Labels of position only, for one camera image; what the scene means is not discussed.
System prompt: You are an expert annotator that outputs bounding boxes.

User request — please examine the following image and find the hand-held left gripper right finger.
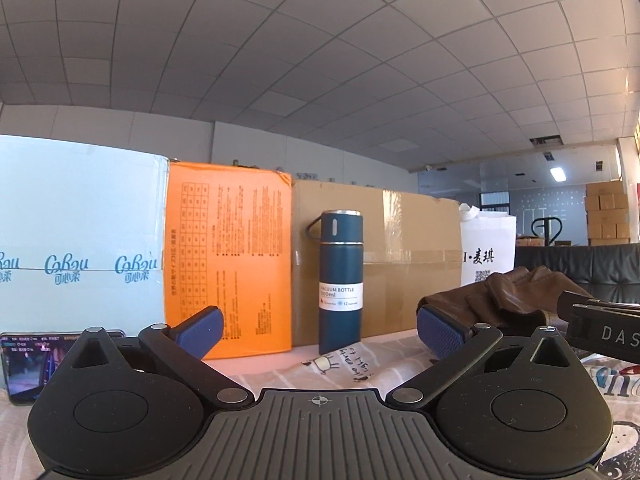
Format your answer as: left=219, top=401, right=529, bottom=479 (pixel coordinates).
left=385, top=306, right=588, bottom=406

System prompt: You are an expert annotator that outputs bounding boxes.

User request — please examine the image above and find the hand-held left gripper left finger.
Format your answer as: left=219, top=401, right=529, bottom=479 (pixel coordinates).
left=47, top=306, right=256, bottom=406

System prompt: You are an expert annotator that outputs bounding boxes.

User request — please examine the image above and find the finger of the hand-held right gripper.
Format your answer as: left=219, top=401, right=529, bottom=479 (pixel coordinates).
left=556, top=289, right=640, bottom=318

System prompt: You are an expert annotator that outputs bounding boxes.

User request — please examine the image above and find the black leather sofa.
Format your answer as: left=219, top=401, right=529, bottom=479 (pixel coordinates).
left=515, top=242, right=640, bottom=307

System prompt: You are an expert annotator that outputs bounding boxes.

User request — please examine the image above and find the black pallet jack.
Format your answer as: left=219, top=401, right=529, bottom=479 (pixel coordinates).
left=532, top=217, right=562, bottom=247

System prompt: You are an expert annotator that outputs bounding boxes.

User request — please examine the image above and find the stack of cardboard boxes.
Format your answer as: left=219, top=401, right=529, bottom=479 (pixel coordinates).
left=585, top=180, right=632, bottom=247

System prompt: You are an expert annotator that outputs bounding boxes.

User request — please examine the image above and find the orange printed box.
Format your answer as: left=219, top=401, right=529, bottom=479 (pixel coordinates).
left=163, top=160, right=293, bottom=361

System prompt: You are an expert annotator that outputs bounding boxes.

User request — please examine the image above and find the white tote bag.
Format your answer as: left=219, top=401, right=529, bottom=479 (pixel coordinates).
left=457, top=203, right=517, bottom=288

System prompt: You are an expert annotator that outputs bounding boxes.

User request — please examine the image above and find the large taped cardboard box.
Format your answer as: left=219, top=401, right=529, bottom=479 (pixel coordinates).
left=290, top=179, right=463, bottom=347

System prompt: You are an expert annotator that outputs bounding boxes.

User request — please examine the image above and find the dark blue vacuum bottle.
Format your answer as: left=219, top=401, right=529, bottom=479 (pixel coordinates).
left=306, top=209, right=365, bottom=356

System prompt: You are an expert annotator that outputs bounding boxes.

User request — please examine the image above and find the light blue printed carton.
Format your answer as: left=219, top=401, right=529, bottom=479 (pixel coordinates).
left=0, top=135, right=171, bottom=335

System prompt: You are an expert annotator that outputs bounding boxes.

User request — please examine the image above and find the black smartphone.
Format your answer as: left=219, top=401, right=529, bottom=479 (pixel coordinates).
left=0, top=329, right=126, bottom=405

